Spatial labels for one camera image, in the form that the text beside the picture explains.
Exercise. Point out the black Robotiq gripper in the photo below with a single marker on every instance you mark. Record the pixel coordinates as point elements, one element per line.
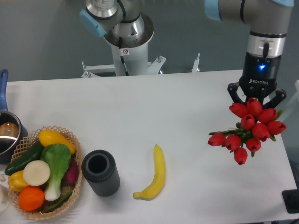
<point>258,80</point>

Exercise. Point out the red tulip bouquet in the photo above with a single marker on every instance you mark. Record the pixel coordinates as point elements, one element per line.
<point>256,126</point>

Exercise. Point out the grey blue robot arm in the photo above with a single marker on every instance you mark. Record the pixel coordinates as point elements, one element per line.
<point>268,19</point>

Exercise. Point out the dark grey ribbed vase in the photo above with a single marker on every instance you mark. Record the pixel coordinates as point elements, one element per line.
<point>100,170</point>

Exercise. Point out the black device at table edge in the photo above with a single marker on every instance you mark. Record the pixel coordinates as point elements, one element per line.
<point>291,200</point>

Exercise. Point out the yellow banana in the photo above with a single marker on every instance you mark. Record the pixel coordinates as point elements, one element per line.
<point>157,184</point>

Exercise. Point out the purple sweet potato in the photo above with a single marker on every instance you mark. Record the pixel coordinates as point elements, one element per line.
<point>72,173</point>

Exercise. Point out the green bok choy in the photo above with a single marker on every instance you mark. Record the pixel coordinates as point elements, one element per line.
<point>58,158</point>

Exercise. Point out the yellow squash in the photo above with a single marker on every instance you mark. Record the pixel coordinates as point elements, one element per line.
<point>50,137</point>

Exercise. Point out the woven wicker basket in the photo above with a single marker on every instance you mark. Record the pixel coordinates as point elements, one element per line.
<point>22,147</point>

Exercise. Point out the green bean pod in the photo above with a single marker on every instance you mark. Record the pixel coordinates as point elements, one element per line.
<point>61,201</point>

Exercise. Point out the green cucumber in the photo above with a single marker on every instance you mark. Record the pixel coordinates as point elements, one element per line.
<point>32,154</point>

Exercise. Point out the orange fruit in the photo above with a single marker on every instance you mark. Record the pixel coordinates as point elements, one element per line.
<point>31,198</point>

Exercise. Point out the yellow bell pepper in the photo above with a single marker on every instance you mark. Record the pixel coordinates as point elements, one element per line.
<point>16,181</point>

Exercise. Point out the small white garlic piece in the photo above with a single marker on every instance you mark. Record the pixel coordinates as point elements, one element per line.
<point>2,178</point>

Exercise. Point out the white plate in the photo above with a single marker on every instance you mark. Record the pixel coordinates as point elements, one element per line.
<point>4,198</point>

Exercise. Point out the white frame at right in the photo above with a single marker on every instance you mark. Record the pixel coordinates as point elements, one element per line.
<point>291,105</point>

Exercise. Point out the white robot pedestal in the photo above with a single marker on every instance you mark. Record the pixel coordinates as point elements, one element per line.
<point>129,46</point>

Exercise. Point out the blue handled saucepan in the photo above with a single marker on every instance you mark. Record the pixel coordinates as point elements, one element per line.
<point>12,130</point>

